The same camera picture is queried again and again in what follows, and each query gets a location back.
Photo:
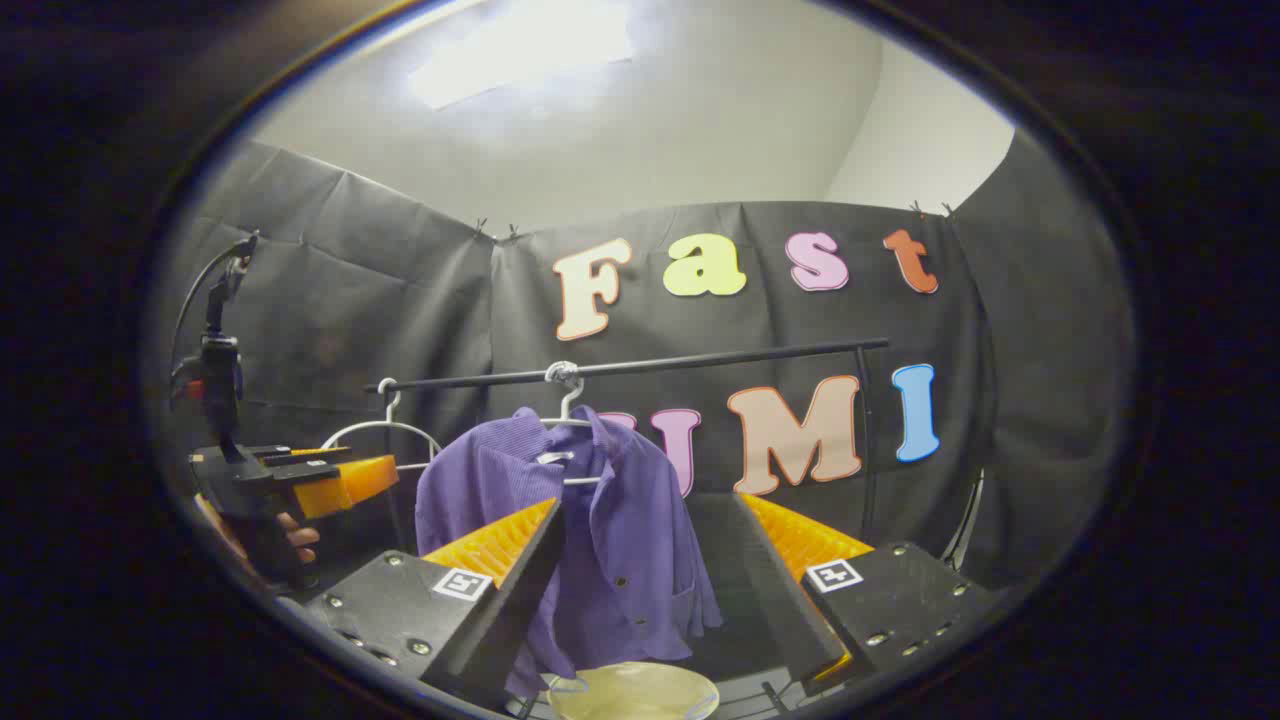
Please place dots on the purple shirt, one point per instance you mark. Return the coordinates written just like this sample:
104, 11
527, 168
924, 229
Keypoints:
630, 520

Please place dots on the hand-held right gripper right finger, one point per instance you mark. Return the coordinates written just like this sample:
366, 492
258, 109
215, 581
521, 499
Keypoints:
775, 590

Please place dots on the black clothes rack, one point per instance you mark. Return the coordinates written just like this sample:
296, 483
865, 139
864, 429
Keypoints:
700, 362

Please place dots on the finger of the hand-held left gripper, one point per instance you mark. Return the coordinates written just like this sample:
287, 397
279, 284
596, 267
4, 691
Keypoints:
345, 485
300, 455

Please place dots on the white clothes hanger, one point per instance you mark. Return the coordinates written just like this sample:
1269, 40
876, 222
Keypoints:
567, 400
385, 425

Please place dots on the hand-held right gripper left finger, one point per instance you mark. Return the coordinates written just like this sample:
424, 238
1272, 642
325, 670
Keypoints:
520, 590

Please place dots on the beige laundry hamper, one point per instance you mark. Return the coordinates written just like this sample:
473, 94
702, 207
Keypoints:
630, 697

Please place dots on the black tripod stand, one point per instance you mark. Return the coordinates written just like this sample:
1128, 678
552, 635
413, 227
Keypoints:
968, 520

